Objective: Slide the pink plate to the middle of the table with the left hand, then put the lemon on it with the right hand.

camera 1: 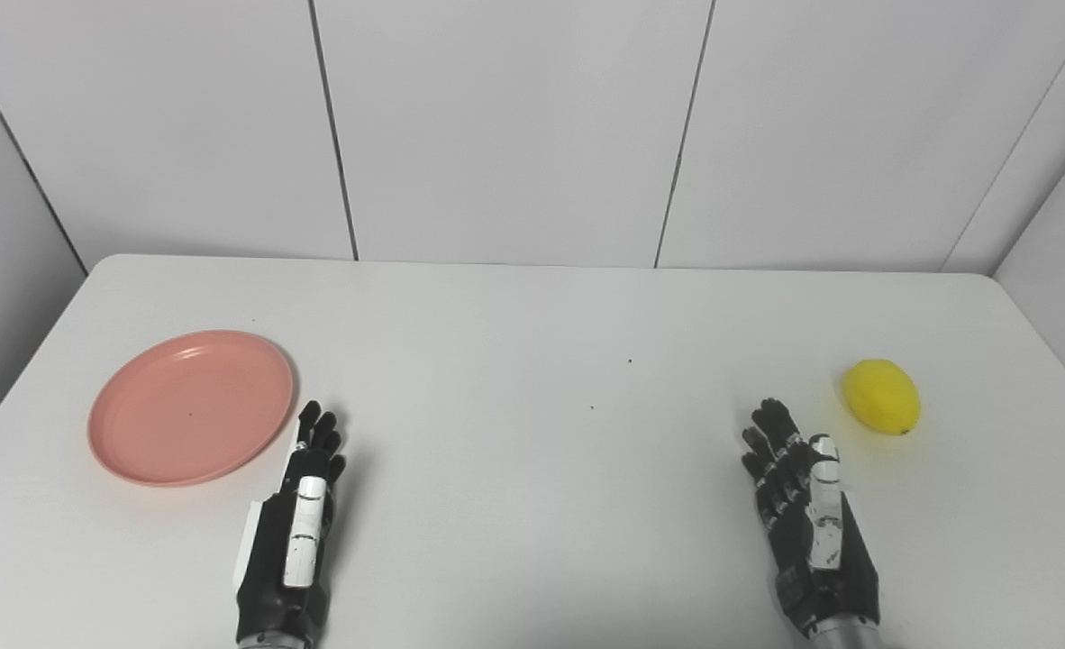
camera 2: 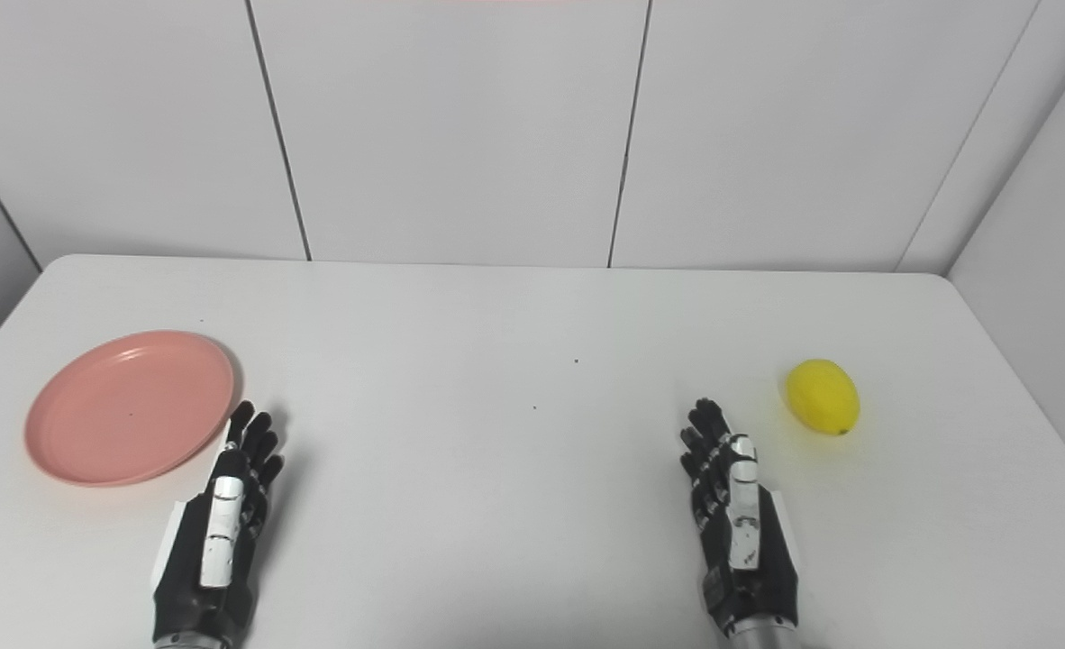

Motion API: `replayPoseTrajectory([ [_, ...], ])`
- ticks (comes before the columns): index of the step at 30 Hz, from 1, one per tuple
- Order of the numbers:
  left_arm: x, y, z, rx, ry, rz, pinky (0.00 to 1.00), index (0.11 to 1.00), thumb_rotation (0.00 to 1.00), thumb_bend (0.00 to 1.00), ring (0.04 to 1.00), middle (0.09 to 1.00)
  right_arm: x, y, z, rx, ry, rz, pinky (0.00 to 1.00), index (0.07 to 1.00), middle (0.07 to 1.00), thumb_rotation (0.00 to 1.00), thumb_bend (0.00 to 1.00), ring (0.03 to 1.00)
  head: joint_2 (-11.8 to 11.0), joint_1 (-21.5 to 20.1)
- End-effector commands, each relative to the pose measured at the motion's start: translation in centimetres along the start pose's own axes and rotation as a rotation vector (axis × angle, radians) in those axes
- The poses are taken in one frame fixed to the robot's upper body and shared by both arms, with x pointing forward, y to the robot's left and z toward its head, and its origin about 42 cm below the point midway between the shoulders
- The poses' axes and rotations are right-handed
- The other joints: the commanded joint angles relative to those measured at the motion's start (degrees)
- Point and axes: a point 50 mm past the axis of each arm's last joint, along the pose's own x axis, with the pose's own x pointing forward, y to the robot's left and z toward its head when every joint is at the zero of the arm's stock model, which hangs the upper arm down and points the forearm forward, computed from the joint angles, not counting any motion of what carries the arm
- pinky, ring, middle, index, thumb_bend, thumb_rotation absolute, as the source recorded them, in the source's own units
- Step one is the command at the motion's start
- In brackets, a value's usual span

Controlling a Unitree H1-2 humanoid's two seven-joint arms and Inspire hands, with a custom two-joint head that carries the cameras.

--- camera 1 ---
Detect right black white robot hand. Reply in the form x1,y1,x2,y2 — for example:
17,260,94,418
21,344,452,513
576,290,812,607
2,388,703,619
740,398,882,635

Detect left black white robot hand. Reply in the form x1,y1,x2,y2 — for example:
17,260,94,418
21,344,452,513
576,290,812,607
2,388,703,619
234,401,349,643

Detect yellow lemon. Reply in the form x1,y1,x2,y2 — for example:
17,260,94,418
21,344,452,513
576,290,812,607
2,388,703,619
841,359,922,437

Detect pink round plate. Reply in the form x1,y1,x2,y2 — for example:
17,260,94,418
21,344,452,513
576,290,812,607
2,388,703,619
87,330,296,488

